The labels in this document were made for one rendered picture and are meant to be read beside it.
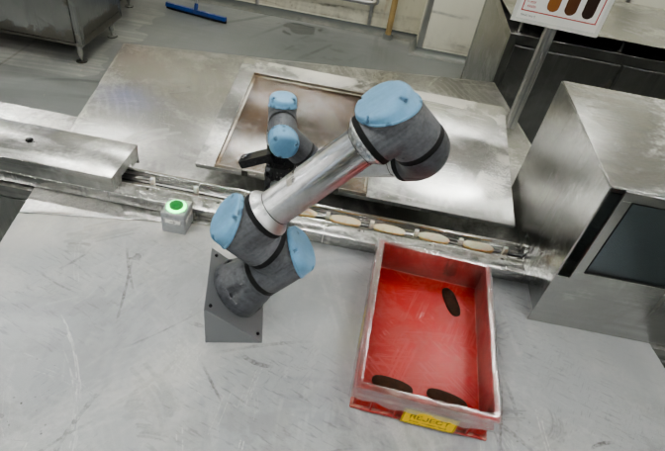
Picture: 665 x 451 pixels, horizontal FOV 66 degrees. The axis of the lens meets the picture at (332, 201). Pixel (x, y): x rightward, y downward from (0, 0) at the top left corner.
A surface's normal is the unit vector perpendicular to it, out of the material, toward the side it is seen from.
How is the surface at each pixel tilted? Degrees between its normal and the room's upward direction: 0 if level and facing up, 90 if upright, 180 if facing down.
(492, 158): 10
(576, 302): 90
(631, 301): 90
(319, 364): 0
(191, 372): 0
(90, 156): 0
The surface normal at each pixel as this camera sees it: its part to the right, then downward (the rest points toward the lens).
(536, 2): -0.22, 0.62
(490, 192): 0.11, -0.63
